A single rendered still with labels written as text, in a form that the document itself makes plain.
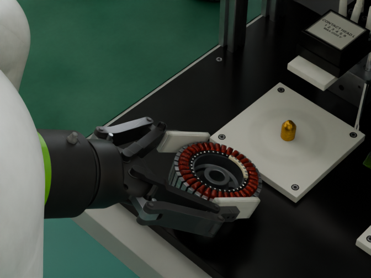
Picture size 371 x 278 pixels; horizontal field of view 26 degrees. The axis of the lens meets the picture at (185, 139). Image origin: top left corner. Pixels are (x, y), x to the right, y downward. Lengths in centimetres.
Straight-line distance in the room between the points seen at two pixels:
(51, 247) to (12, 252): 167
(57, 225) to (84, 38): 79
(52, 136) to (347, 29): 43
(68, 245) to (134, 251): 94
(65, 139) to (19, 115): 53
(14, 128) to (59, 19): 106
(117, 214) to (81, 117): 18
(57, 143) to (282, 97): 44
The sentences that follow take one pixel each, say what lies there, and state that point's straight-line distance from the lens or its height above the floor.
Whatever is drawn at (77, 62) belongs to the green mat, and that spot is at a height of 75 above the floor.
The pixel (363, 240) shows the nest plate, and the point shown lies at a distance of 100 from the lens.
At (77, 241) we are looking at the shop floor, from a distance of 195.
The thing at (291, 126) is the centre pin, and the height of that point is 81.
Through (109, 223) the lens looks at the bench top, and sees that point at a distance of 104.
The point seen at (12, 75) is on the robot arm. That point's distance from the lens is 73.
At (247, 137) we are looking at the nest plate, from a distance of 109.
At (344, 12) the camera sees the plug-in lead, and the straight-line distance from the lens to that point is 110.
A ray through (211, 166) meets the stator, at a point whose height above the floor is 81.
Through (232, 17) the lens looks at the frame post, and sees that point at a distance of 119.
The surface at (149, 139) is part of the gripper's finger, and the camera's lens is 95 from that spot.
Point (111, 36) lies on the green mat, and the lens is 129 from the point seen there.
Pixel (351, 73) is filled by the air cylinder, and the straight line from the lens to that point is 114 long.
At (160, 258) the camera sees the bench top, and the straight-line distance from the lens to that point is 100.
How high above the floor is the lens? 158
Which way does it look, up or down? 48 degrees down
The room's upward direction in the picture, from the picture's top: straight up
